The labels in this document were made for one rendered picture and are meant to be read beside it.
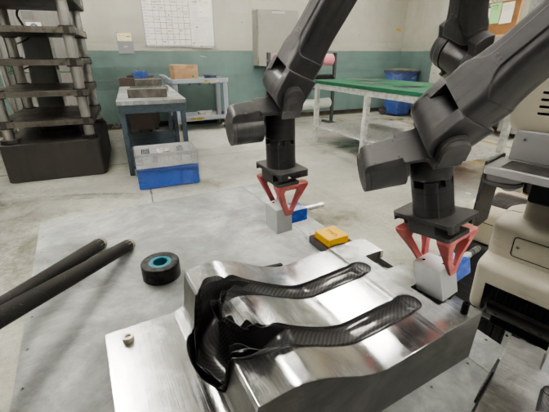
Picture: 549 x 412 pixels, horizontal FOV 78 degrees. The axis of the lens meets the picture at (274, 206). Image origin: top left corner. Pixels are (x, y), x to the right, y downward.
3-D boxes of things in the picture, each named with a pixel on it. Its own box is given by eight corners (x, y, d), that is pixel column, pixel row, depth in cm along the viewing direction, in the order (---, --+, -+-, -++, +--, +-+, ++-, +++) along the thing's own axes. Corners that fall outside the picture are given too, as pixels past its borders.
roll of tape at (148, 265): (139, 288, 71) (136, 274, 69) (146, 266, 78) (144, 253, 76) (179, 284, 72) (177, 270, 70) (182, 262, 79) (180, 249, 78)
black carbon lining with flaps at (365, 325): (359, 267, 65) (363, 223, 61) (430, 320, 52) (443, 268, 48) (176, 333, 50) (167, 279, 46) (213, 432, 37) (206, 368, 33)
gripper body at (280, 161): (279, 185, 63) (278, 145, 60) (255, 170, 71) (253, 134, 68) (309, 177, 65) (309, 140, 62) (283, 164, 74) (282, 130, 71)
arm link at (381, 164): (477, 141, 38) (449, 87, 42) (373, 161, 39) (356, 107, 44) (449, 194, 48) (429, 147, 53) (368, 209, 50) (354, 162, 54)
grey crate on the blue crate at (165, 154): (192, 154, 386) (190, 141, 380) (198, 163, 351) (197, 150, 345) (135, 159, 365) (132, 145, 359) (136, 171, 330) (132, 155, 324)
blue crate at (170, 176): (194, 172, 394) (192, 153, 386) (200, 183, 359) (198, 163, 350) (137, 178, 374) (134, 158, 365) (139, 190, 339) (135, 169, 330)
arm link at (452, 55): (499, 65, 70) (480, 55, 73) (492, 30, 63) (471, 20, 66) (460, 98, 73) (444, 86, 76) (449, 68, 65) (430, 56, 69)
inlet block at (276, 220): (316, 211, 80) (316, 189, 77) (328, 219, 76) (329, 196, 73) (265, 225, 74) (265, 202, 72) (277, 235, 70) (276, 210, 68)
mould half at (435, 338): (358, 273, 75) (364, 217, 70) (469, 356, 55) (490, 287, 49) (112, 364, 53) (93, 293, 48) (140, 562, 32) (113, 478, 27)
